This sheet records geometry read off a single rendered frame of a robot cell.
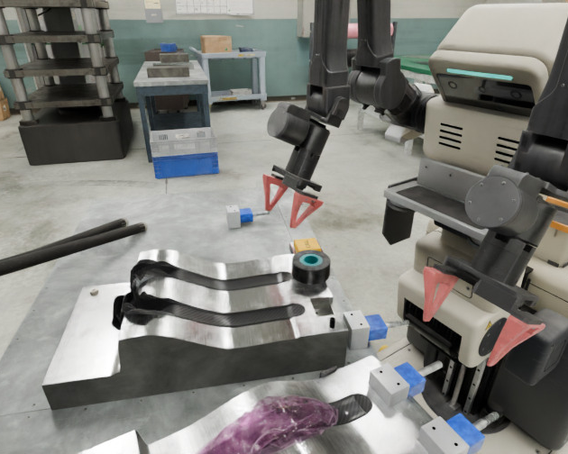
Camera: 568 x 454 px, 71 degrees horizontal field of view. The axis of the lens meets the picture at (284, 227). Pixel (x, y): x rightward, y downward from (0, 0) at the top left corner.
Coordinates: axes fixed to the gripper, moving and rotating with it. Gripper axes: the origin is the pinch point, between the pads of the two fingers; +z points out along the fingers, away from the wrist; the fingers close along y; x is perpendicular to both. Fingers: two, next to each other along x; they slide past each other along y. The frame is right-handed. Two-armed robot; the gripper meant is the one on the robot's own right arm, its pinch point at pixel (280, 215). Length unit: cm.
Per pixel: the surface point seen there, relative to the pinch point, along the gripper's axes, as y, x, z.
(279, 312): 14.5, -3.5, 14.6
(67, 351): 0.9, -33.4, 32.3
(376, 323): 23.6, 13.0, 10.8
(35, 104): -399, -3, 46
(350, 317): 20.5, 8.7, 11.5
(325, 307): 16.4, 5.6, 12.0
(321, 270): 12.5, 4.7, 6.0
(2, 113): -645, -11, 106
